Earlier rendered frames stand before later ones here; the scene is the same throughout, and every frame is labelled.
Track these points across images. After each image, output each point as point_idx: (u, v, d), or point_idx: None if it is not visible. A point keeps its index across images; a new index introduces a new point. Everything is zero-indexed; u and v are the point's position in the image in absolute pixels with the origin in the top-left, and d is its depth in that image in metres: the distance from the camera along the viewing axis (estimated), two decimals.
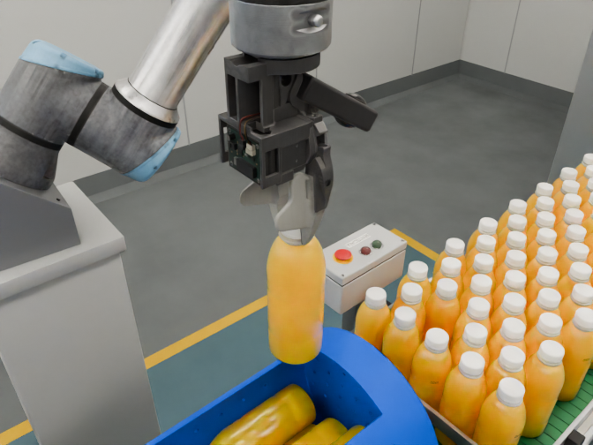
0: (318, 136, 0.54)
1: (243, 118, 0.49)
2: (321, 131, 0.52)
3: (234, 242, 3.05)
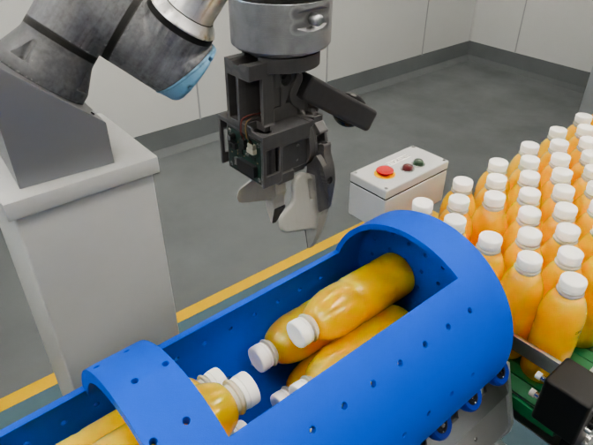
0: (318, 135, 0.54)
1: (243, 117, 0.49)
2: (321, 131, 0.52)
3: (248, 211, 3.02)
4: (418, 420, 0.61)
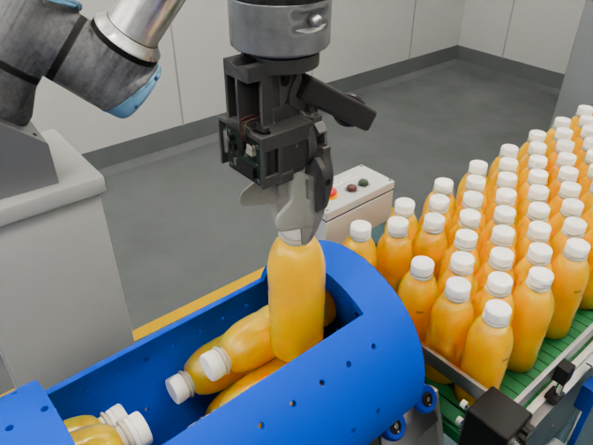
0: (318, 136, 0.54)
1: (243, 119, 0.49)
2: (321, 131, 0.52)
3: (227, 219, 3.02)
4: None
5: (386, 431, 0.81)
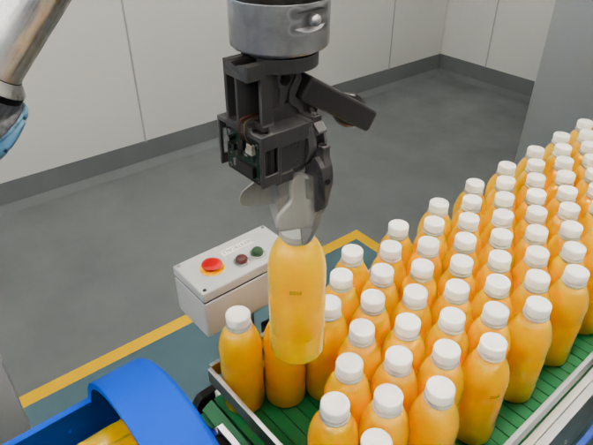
0: (317, 136, 0.54)
1: (242, 118, 0.49)
2: (320, 131, 0.52)
3: (183, 245, 2.85)
4: None
5: None
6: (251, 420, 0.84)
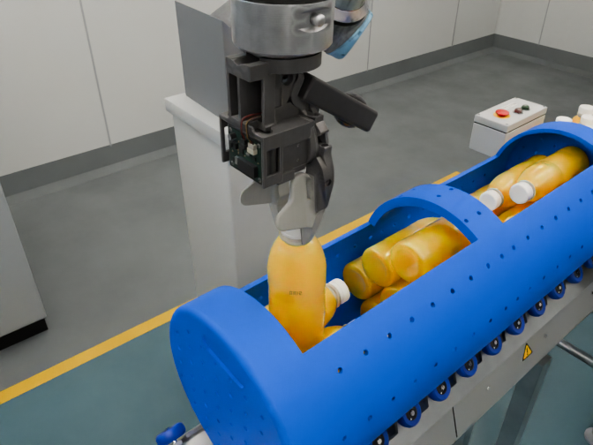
0: (319, 136, 0.54)
1: (244, 117, 0.49)
2: (322, 131, 0.52)
3: None
4: (589, 240, 0.95)
5: (589, 258, 1.15)
6: None
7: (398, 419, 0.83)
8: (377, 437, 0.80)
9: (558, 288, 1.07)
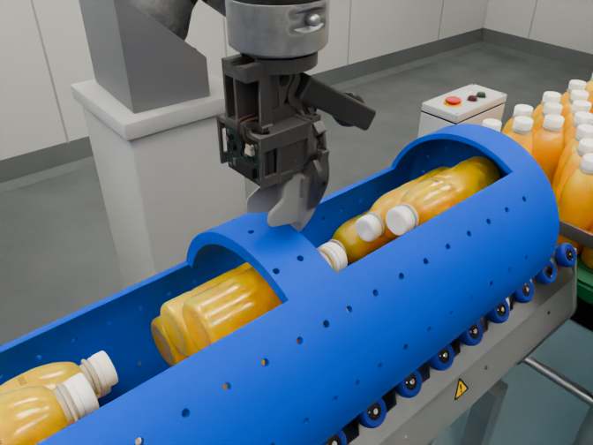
0: (316, 135, 0.54)
1: (241, 119, 0.49)
2: (319, 131, 0.52)
3: None
4: (483, 287, 0.70)
5: (542, 274, 0.95)
6: None
7: None
8: None
9: (500, 307, 0.88)
